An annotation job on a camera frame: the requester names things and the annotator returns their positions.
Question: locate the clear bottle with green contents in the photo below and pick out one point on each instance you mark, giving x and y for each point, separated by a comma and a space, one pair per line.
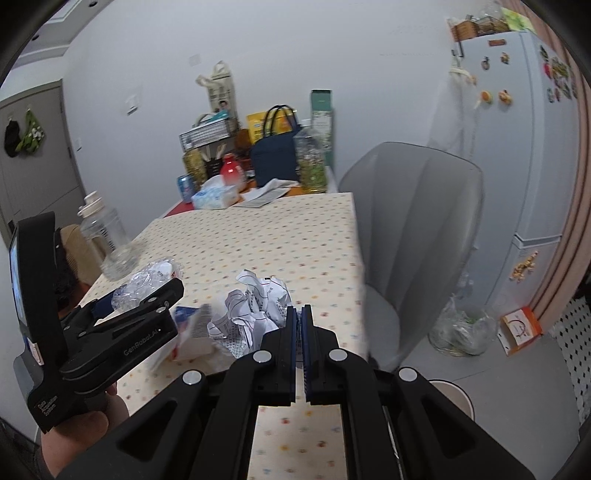
310, 155

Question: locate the wicker basket on fridge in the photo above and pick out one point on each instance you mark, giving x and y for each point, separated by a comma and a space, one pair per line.
472, 28

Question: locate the black utensil holder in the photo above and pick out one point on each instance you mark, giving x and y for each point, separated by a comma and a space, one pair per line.
213, 167

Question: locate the navy blue lunch bag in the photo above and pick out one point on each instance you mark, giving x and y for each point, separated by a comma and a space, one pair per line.
274, 155

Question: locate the floral cream tablecloth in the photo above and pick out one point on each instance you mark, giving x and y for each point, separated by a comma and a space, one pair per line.
310, 243

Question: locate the white printed tote bag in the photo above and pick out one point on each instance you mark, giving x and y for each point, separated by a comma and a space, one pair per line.
220, 90

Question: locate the green tall box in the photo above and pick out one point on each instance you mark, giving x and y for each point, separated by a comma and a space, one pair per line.
321, 120

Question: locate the blue white tissue box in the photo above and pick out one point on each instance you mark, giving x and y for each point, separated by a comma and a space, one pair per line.
215, 195

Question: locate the white papers on table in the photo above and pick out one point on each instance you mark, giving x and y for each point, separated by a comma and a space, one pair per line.
273, 190

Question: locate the tan wooden chair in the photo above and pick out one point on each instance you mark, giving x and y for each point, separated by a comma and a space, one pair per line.
81, 260

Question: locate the orange white box on floor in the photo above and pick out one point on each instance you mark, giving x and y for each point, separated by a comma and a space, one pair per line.
518, 329

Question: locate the clear plastic bag on floor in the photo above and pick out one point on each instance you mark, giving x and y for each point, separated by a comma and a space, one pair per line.
463, 330

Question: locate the white perforated panel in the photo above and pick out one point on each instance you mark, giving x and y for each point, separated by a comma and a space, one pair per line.
572, 334

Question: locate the red white bottle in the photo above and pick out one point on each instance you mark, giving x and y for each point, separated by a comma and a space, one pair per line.
232, 173

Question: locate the person's left hand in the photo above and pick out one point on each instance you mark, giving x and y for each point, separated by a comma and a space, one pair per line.
64, 443

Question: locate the grey door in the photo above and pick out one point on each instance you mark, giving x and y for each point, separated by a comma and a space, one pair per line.
47, 180

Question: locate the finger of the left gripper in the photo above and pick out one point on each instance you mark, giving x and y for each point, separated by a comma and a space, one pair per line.
102, 307

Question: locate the white refrigerator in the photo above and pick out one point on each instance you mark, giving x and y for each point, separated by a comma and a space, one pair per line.
526, 142

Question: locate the printed paper ball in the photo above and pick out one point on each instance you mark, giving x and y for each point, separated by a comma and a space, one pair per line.
250, 313

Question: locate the large clear water jug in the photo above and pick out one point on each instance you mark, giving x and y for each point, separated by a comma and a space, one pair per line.
107, 238

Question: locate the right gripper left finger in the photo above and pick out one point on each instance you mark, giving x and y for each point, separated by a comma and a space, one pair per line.
266, 377

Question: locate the jar of yellow pickles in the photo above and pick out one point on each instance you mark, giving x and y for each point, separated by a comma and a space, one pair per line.
195, 168

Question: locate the crushed clear plastic bottle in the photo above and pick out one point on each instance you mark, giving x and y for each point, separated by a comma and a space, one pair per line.
144, 283

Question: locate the yellow snack bag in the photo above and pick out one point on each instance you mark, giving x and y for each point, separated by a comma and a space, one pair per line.
276, 123

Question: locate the green plush hanging toy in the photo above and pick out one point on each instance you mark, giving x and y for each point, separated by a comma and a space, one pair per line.
33, 137

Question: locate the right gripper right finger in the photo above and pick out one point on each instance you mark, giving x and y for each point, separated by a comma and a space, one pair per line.
334, 376

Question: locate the white trash bin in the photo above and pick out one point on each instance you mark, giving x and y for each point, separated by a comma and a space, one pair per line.
456, 395

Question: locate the red white paper carton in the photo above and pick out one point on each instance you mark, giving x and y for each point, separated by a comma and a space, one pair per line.
192, 339

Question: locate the black wire basket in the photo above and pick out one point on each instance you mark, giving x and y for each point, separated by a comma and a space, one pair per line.
209, 128

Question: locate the blue soda can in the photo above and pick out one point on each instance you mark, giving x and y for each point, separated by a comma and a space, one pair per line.
186, 188

